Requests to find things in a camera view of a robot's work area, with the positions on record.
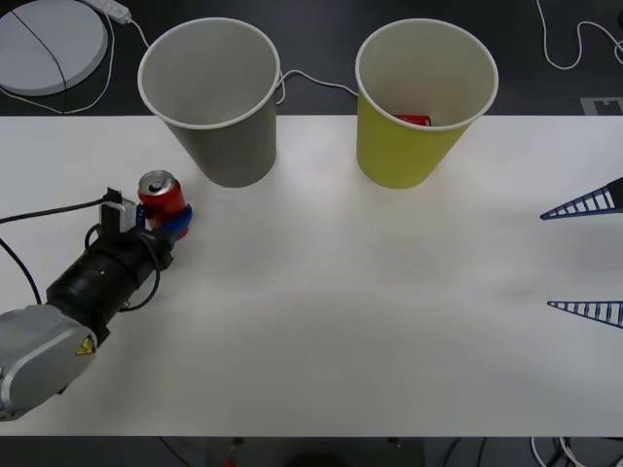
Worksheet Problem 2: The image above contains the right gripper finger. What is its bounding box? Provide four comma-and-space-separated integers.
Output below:
539, 176, 623, 222
546, 300, 623, 330

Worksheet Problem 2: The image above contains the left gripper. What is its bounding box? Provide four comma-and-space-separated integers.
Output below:
127, 202, 195, 281

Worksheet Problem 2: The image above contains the grey plastic bin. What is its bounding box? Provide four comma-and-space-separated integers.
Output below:
137, 18, 282, 190

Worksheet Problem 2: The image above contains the yellow-green plastic bin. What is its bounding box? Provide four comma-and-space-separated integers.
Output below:
354, 18, 500, 191

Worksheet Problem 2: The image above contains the round white disc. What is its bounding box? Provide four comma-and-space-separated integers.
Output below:
0, 0, 110, 97

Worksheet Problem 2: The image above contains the white power strip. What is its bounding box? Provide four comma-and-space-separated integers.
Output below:
80, 0, 132, 23

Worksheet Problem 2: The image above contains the thin white cable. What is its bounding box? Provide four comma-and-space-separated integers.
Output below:
0, 8, 118, 116
535, 0, 623, 70

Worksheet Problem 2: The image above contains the white power strip cable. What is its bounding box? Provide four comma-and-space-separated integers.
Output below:
127, 18, 360, 106

